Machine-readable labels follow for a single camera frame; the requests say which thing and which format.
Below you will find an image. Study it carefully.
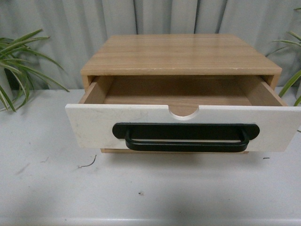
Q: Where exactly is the green spider plant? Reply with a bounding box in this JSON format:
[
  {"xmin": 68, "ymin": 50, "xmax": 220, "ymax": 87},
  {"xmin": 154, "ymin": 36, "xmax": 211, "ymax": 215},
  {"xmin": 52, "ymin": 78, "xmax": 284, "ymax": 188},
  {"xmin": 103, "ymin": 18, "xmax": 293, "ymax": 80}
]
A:
[{"xmin": 0, "ymin": 29, "xmax": 69, "ymax": 112}]

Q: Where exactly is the green plant on right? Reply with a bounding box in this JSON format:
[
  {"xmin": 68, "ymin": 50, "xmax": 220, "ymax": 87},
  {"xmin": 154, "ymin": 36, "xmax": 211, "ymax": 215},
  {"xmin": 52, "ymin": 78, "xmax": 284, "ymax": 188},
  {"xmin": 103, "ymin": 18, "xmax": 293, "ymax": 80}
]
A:
[{"xmin": 268, "ymin": 7, "xmax": 301, "ymax": 132}]

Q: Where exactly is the white front top drawer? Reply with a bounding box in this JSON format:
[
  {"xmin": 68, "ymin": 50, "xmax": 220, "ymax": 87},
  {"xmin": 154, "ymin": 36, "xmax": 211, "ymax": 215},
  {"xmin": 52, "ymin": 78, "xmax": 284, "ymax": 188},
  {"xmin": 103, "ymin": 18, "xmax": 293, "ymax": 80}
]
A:
[{"xmin": 65, "ymin": 75, "xmax": 301, "ymax": 153}]

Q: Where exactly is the wooden drawer cabinet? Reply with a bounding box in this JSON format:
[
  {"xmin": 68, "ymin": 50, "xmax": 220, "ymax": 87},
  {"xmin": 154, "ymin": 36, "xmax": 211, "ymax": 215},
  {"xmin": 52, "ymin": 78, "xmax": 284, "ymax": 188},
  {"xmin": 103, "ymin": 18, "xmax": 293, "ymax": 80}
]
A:
[{"xmin": 80, "ymin": 34, "xmax": 282, "ymax": 156}]

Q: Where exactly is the black drawer handle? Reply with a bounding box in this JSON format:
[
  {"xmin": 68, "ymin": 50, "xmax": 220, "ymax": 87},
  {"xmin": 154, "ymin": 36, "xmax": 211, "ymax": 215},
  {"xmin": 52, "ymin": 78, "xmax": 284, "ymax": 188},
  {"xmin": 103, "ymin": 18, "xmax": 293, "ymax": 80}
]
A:
[{"xmin": 112, "ymin": 122, "xmax": 260, "ymax": 153}]

